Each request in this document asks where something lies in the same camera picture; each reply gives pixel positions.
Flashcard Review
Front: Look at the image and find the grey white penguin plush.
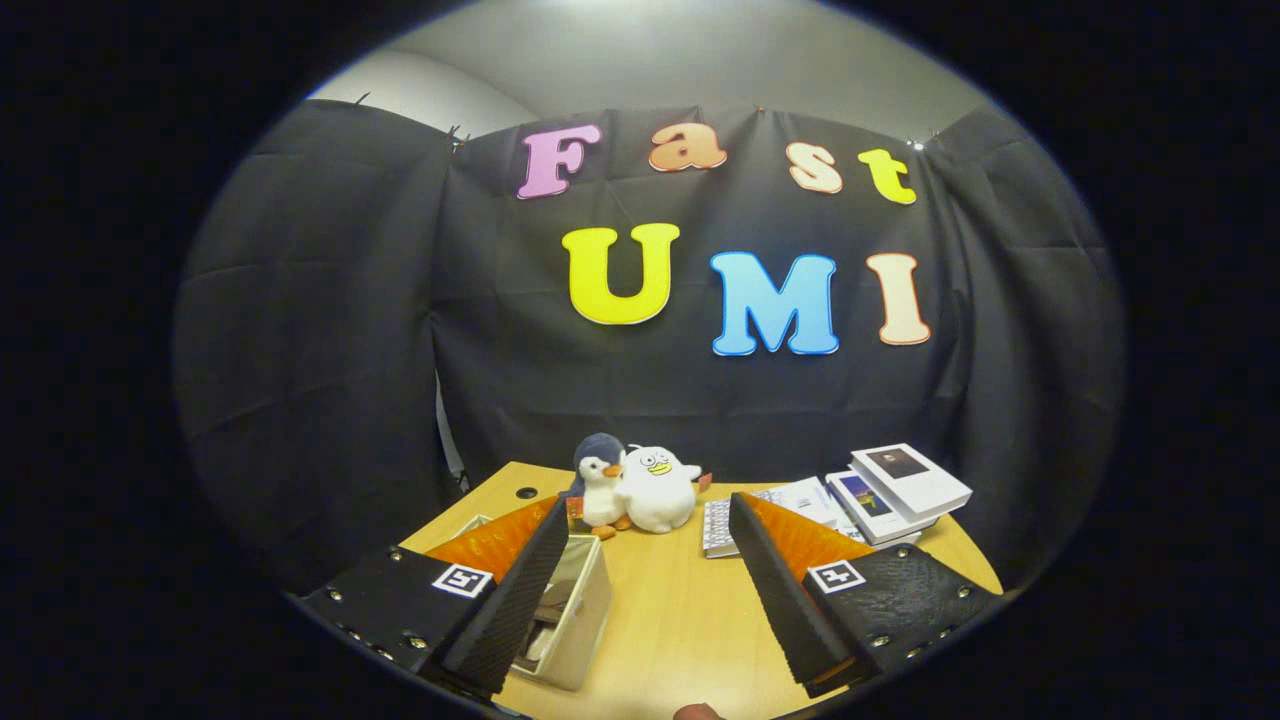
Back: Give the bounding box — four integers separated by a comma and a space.
560, 432, 633, 541

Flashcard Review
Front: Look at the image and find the white duck plush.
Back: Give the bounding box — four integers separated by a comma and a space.
612, 445, 713, 534

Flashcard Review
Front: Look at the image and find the beige fabric storage box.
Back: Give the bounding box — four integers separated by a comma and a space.
455, 515, 613, 693

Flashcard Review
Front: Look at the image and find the white book with patterned cover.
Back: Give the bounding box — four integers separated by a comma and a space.
702, 477, 851, 559

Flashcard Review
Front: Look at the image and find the white book with dark picture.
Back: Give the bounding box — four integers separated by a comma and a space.
850, 443, 973, 521

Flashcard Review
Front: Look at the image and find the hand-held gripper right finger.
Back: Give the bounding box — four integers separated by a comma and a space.
728, 492, 1001, 699

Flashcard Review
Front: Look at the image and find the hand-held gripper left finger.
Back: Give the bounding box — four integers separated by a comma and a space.
300, 497, 571, 701

